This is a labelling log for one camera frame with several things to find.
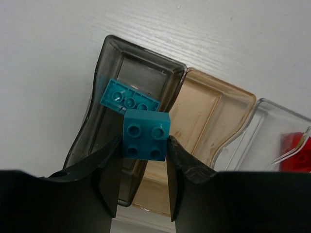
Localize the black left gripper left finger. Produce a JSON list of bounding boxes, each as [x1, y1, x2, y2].
[[0, 136, 122, 233]]

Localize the small cyan lego brick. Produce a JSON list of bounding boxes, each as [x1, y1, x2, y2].
[[122, 109, 171, 161]]

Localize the long cyan lego brick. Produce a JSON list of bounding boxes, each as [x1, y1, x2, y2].
[[100, 79, 160, 115]]

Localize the smoky grey plastic bin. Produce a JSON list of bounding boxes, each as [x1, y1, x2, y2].
[[62, 34, 187, 207]]

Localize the clear plastic bin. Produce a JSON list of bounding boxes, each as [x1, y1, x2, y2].
[[211, 98, 311, 171]]

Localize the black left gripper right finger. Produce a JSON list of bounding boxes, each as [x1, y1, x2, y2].
[[167, 136, 311, 233]]

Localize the red lego brick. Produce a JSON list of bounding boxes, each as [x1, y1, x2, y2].
[[279, 132, 311, 172]]

